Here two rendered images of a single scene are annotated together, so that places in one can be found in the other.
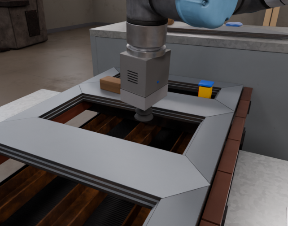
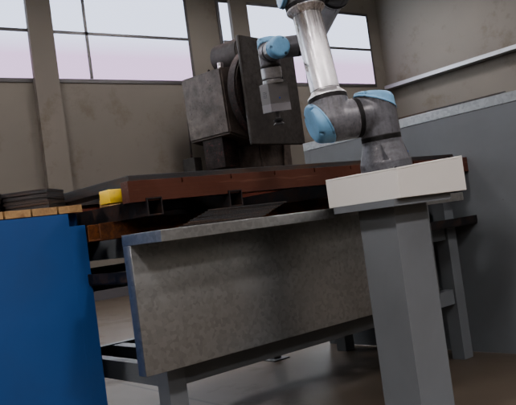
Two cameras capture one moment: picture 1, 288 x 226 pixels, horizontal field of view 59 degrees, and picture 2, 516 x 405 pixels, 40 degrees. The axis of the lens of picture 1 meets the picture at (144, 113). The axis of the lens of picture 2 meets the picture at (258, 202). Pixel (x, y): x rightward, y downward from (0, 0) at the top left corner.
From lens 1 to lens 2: 223 cm
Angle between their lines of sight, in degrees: 37
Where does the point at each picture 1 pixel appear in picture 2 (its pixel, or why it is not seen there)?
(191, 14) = (270, 52)
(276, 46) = (472, 104)
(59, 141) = not seen: hidden behind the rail
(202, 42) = (407, 122)
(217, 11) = (277, 49)
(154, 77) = (276, 93)
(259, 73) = (467, 137)
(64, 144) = not seen: hidden behind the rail
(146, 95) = (271, 103)
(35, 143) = not seen: hidden behind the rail
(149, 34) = (268, 71)
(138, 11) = (262, 62)
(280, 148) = not seen: outside the picture
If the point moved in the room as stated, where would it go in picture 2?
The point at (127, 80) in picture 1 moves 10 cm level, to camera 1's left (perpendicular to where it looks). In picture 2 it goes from (264, 99) to (239, 104)
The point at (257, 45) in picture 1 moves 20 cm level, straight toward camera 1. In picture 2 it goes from (456, 108) to (428, 108)
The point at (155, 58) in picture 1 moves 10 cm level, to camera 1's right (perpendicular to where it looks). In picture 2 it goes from (274, 83) to (300, 77)
